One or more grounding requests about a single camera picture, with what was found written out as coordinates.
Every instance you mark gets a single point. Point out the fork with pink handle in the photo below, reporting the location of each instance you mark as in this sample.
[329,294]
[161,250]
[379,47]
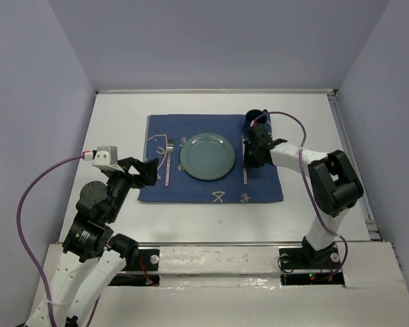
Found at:
[169,150]

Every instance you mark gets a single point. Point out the blue cloth placemat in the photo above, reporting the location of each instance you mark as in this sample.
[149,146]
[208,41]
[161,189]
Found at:
[263,183]

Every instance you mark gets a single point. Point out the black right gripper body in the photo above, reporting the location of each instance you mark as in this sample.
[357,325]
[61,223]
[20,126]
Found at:
[250,157]

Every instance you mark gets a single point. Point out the aluminium rail frame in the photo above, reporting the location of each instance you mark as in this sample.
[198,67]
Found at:
[120,119]

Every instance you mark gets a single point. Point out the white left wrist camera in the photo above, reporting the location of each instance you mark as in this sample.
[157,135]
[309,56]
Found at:
[106,159]

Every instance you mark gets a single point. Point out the teal plate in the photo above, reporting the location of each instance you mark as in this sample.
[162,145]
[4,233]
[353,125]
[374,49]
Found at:
[207,156]

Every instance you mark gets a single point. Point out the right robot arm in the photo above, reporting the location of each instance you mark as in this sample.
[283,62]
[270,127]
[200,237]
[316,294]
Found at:
[332,185]

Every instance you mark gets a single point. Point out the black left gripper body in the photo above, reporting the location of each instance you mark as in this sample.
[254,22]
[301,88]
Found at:
[121,182]

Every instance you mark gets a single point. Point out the dark blue mug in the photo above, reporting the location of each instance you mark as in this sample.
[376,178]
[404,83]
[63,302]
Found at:
[260,116]

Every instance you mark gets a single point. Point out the knife with pink handle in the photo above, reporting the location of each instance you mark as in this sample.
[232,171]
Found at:
[245,178]

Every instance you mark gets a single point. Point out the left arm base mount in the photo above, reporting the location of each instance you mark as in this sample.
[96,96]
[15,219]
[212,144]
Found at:
[142,272]

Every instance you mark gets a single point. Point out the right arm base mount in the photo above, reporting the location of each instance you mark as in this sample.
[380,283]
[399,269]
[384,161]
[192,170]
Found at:
[297,271]

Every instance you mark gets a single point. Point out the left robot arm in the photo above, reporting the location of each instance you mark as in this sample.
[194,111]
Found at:
[92,254]

